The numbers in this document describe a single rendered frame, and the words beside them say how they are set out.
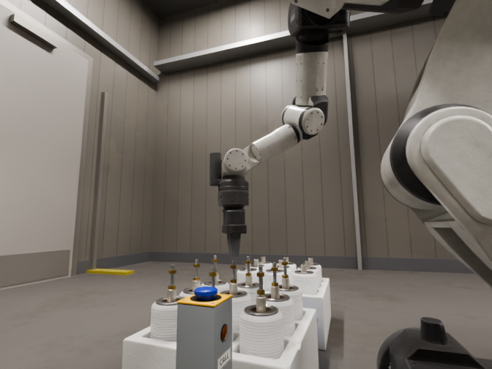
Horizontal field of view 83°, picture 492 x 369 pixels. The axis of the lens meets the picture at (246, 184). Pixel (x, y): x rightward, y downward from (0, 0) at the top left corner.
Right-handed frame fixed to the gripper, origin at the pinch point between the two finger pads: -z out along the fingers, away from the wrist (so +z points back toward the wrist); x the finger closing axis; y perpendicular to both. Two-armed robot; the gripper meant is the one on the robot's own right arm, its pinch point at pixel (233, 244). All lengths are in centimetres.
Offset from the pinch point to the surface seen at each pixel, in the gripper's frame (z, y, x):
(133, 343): -21.0, -24.5, 7.2
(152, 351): -21.8, -20.1, 10.2
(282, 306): -14.2, 9.8, 11.5
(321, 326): -30.7, 35.0, -17.8
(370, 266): -36, 169, -170
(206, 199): 38, 15, -267
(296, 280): -15.7, 29.4, -25.6
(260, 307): -12.4, 2.6, 17.5
